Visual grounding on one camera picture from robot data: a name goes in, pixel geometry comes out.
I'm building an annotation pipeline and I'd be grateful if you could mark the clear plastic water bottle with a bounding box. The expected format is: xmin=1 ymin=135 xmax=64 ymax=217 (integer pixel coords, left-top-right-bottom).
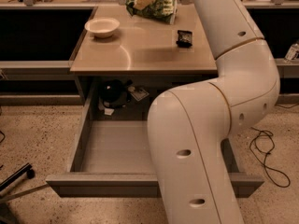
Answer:
xmin=284 ymin=40 xmax=299 ymax=62

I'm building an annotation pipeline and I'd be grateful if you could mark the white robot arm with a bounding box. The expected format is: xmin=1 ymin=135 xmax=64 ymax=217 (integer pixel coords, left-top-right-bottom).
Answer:
xmin=148 ymin=0 xmax=280 ymax=224

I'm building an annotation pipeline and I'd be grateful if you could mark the small black snack packet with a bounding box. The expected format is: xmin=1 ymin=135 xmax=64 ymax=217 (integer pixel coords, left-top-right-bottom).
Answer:
xmin=177 ymin=30 xmax=192 ymax=48

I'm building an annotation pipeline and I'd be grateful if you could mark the black chair base leg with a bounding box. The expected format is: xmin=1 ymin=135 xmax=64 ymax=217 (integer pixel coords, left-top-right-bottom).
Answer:
xmin=0 ymin=163 xmax=36 ymax=191

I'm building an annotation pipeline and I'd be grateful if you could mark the black device under counter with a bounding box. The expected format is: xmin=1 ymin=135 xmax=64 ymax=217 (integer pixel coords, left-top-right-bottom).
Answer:
xmin=99 ymin=79 xmax=133 ymax=109

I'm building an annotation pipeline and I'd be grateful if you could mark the grey open top drawer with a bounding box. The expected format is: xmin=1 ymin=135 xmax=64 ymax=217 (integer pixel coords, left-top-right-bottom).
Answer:
xmin=46 ymin=83 xmax=264 ymax=199

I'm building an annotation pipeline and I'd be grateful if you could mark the white bowl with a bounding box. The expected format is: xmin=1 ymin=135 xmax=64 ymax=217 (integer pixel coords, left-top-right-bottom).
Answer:
xmin=85 ymin=17 xmax=120 ymax=38

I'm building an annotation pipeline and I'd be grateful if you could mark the black cable on floor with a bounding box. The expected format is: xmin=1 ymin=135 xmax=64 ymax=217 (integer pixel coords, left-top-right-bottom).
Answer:
xmin=249 ymin=103 xmax=292 ymax=189

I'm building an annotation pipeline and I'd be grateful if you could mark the grey counter cabinet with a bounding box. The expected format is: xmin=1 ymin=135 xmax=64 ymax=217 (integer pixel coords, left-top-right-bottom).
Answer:
xmin=68 ymin=4 xmax=242 ymax=105

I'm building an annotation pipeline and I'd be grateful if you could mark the green jalapeno chip bag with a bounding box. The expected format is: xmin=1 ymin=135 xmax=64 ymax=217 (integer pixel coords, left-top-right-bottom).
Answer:
xmin=125 ymin=0 xmax=177 ymax=24

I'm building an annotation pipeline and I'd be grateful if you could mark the white tag with marker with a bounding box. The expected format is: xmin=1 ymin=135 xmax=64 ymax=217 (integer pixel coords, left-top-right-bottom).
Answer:
xmin=128 ymin=86 xmax=149 ymax=102

